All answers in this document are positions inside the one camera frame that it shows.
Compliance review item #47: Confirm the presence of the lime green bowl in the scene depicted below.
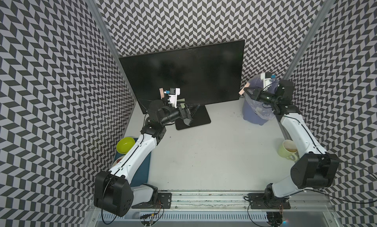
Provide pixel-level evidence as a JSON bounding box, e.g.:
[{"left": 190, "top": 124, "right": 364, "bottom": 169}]
[{"left": 116, "top": 137, "right": 135, "bottom": 154}]

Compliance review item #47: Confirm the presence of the pink sticky strip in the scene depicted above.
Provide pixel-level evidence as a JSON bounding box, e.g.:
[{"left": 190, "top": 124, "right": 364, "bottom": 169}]
[
  {"left": 239, "top": 82, "right": 250, "bottom": 95},
  {"left": 159, "top": 88, "right": 165, "bottom": 99}
]

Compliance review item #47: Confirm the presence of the aluminium corner post left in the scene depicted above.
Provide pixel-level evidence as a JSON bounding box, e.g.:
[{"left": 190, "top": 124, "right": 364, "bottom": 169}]
[{"left": 84, "top": 0, "right": 136, "bottom": 98}]

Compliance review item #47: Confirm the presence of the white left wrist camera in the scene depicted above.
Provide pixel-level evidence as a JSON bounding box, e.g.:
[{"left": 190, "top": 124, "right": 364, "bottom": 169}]
[{"left": 164, "top": 88, "right": 181, "bottom": 108}]

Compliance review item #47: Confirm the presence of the light green mug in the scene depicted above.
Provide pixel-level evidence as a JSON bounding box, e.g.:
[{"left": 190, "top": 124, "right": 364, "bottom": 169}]
[{"left": 277, "top": 140, "right": 299, "bottom": 162}]

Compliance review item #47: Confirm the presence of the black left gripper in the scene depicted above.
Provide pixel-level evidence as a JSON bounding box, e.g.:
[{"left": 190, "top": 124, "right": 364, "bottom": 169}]
[{"left": 159, "top": 100, "right": 199, "bottom": 126}]

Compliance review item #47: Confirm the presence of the blue bin with plastic liner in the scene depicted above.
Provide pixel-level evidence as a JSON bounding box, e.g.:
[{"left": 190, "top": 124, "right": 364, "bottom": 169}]
[{"left": 242, "top": 74, "right": 279, "bottom": 126}]

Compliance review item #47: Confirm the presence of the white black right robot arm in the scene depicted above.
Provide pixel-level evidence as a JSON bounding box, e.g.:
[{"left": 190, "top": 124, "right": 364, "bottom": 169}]
[{"left": 244, "top": 80, "right": 340, "bottom": 199}]

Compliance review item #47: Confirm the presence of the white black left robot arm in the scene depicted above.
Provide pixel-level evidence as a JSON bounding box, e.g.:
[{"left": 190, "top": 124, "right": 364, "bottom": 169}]
[{"left": 94, "top": 100, "right": 200, "bottom": 217}]

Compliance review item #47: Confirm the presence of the aluminium corner post right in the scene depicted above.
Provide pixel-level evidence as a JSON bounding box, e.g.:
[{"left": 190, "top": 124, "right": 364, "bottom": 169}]
[{"left": 283, "top": 0, "right": 336, "bottom": 80}]

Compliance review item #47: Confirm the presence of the green sticky note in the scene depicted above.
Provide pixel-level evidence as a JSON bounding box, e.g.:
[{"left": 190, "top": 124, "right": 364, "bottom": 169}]
[{"left": 177, "top": 98, "right": 186, "bottom": 109}]

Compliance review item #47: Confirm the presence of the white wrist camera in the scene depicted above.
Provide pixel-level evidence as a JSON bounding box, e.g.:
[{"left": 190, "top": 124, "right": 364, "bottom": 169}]
[
  {"left": 260, "top": 72, "right": 276, "bottom": 87},
  {"left": 164, "top": 88, "right": 181, "bottom": 108}
]

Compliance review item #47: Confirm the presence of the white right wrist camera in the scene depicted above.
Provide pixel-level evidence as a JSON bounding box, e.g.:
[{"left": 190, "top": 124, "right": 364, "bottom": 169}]
[{"left": 260, "top": 72, "right": 276, "bottom": 87}]

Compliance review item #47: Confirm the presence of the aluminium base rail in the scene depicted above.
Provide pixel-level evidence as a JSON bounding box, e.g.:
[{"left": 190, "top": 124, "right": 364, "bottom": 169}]
[{"left": 81, "top": 191, "right": 341, "bottom": 227}]

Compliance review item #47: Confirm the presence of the aluminium corner post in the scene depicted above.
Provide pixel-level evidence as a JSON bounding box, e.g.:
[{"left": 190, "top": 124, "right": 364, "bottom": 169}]
[
  {"left": 283, "top": 0, "right": 336, "bottom": 80},
  {"left": 84, "top": 0, "right": 136, "bottom": 98}
]

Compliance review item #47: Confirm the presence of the black computer monitor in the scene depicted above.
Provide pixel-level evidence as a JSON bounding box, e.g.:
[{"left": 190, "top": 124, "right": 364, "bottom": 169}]
[{"left": 120, "top": 40, "right": 245, "bottom": 130}]

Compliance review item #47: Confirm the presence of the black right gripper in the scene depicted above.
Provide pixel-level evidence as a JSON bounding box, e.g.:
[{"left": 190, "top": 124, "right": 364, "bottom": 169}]
[{"left": 242, "top": 86, "right": 279, "bottom": 106}]

